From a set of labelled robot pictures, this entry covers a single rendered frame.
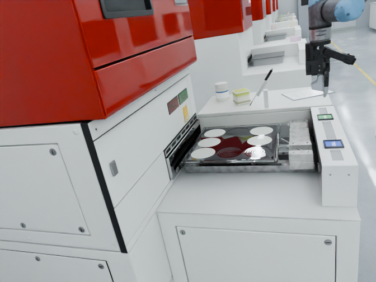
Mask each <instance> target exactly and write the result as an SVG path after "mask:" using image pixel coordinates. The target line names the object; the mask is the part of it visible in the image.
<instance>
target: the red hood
mask: <svg viewBox="0 0 376 282"><path fill-rule="evenodd" d="M196 61H197V57H196V50H195V43H194V37H193V31H192V24H191V17H190V10H189V3H188V0H0V126H14V125H29V124H43V123H58V122H66V121H81V120H103V119H107V118H108V117H109V116H111V115H113V114H114V113H116V112H118V111H119V110H121V109H122V108H124V107H125V106H127V105H128V104H130V103H132V102H133V101H135V100H136V99H138V98H140V97H141V96H143V95H144V94H146V93H147V92H149V91H150V90H152V89H154V88H155V87H157V86H159V85H160V84H161V83H163V82H165V81H166V80H168V79H170V78H171V77H173V76H174V75H176V74H177V73H179V72H180V71H182V70H184V69H185V68H187V67H188V66H190V65H192V64H193V63H195V62H196Z"/></svg>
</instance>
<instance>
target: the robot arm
mask: <svg viewBox="0 0 376 282"><path fill-rule="evenodd" d="M366 1H367V0H308V21H309V41H310V43H305V71H306V76H307V75H312V76H316V75H317V79H316V80H315V81H314V82H312V83H311V89H312V90H316V91H323V97H326V96H327V94H328V84H329V72H330V58H334V59H337V60H340V61H342V62H344V63H345V64H348V65H353V64H354V63H355V61H356V58H355V56H354V55H352V54H349V53H347V54H346V53H343V52H341V51H338V50H335V49H332V48H329V47H327V46H324V45H327V44H330V43H331V39H330V38H332V22H348V21H353V20H356V19H357V18H359V17H360V16H361V15H362V12H363V10H364V8H365V2H366ZM318 46H319V47H318ZM317 47H318V48H319V49H317Z"/></svg>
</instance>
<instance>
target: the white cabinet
mask: <svg viewBox="0 0 376 282"><path fill-rule="evenodd" d="M157 216H158V220H159V224H160V228H161V232H162V236H163V241H164V245H165V248H166V252H167V257H168V261H169V264H170V268H171V272H172V277H173V281H174V282H358V264H359V242H360V222H356V221H343V220H318V219H294V218H269V217H244V216H231V215H206V214H181V213H157Z"/></svg>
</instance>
